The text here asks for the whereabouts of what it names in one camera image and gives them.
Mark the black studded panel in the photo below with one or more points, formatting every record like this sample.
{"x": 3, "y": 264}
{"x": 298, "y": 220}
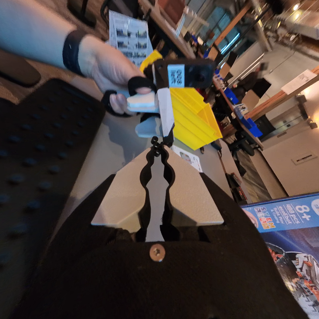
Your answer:
{"x": 37, "y": 162}

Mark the laminated photo sheet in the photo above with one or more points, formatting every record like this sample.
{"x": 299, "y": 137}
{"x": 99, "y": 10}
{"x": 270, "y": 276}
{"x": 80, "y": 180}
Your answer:
{"x": 129, "y": 32}

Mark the blue plastic bin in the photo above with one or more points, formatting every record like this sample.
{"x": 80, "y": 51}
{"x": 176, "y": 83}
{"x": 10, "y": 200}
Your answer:
{"x": 230, "y": 96}
{"x": 251, "y": 127}

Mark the black wristband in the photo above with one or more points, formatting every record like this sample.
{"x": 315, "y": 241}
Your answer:
{"x": 72, "y": 52}

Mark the open instruction booklet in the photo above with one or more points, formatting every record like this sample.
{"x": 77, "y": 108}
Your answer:
{"x": 192, "y": 159}

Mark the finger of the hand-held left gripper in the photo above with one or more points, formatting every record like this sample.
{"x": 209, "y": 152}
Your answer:
{"x": 165, "y": 112}
{"x": 170, "y": 139}

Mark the white paper notice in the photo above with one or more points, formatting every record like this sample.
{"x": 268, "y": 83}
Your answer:
{"x": 299, "y": 82}

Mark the yellow plastic bin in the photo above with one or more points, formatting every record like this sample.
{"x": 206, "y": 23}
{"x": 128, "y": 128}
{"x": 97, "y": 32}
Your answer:
{"x": 192, "y": 117}

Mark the blue toy box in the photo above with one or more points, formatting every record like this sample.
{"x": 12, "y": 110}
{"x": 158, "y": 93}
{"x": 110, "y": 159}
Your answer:
{"x": 294, "y": 261}

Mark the black flat device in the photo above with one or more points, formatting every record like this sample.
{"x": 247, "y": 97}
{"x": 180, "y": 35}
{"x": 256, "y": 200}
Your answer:
{"x": 235, "y": 185}

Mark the black connector cluster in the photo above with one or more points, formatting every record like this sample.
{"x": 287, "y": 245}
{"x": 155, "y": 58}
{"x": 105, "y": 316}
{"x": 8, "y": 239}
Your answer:
{"x": 155, "y": 143}

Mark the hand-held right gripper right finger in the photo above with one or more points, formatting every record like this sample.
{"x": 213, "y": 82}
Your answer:
{"x": 192, "y": 199}

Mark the person's left hand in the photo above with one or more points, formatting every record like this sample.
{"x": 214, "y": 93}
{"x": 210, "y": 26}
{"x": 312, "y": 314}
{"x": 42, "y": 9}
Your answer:
{"x": 109, "y": 69}

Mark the black power adapter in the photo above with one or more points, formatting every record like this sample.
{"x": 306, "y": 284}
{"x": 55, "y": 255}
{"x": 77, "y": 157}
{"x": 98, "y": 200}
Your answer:
{"x": 216, "y": 144}

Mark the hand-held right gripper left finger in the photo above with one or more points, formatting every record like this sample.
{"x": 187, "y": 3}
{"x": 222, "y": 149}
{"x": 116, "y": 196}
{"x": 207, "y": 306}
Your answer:
{"x": 122, "y": 199}

